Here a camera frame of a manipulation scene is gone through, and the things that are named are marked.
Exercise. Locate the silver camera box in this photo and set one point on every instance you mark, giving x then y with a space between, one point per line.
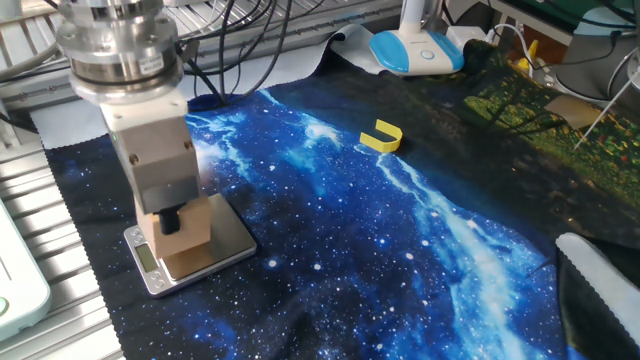
10 7

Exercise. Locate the silver digital scale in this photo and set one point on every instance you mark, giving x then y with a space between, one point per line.
230 240

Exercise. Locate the grey metal gripper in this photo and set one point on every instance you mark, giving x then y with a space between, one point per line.
160 165

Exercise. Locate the aluminium profile rail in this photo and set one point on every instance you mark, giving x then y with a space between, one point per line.
30 92

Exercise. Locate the thin white rod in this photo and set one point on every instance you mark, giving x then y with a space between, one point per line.
607 109

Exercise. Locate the wooden cube block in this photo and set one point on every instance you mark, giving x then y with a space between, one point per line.
192 225

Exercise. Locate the small yellow tool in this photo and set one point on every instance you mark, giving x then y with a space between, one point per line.
524 63

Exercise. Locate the white power adapter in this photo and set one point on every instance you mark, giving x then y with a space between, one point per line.
465 36

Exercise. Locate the blue white lamp base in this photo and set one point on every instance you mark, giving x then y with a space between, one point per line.
440 55

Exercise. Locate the white teach pendant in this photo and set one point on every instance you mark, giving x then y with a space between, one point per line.
22 290

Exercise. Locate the tan cardboard piece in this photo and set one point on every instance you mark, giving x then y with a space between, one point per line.
575 111

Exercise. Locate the galaxy print cloth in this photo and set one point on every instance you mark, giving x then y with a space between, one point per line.
400 225

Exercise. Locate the yellow U-shaped clip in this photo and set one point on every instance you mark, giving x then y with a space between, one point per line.
382 146

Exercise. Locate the desk with green top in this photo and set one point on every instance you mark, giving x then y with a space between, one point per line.
550 10

